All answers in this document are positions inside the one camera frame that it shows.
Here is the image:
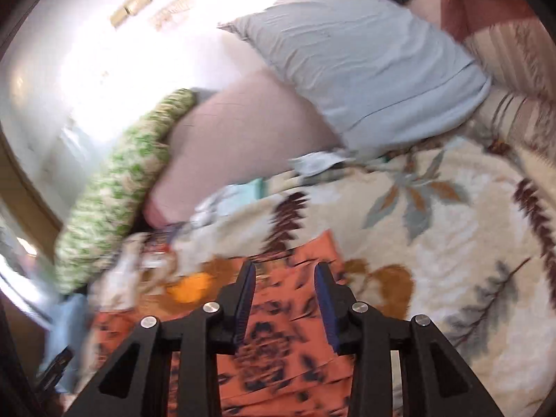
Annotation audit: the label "light blue pillow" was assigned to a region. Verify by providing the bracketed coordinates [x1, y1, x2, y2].
[217, 0, 491, 161]

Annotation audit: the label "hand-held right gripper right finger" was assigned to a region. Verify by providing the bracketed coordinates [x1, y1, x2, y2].
[313, 262, 507, 417]

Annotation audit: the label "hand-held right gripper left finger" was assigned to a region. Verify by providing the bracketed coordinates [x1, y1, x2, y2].
[63, 261, 257, 417]

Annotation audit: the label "gold wall plate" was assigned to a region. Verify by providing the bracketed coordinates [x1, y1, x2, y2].
[108, 0, 154, 27]

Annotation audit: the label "striped sofa cover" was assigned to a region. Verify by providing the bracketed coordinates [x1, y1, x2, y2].
[460, 17, 556, 153]

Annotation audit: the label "white crumpled cloth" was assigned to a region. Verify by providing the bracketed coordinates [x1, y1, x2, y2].
[291, 150, 348, 177]

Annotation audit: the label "pink bolster cushion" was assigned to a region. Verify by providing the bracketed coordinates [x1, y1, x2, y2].
[143, 69, 344, 229]

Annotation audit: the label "blue cloth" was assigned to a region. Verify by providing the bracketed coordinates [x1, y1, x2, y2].
[43, 295, 94, 392]

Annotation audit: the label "green crochet pillow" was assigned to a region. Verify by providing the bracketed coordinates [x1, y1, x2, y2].
[54, 88, 198, 294]

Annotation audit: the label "white teal small cloth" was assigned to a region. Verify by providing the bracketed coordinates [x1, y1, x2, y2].
[195, 178, 268, 227]

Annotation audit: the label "orange floral pants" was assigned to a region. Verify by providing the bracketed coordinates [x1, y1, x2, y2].
[87, 230, 418, 417]

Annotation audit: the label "red brown sofa armrest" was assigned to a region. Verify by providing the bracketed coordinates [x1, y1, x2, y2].
[408, 0, 539, 42]

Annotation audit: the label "leaf print fleece blanket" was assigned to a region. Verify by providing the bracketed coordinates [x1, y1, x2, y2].
[82, 134, 556, 417]

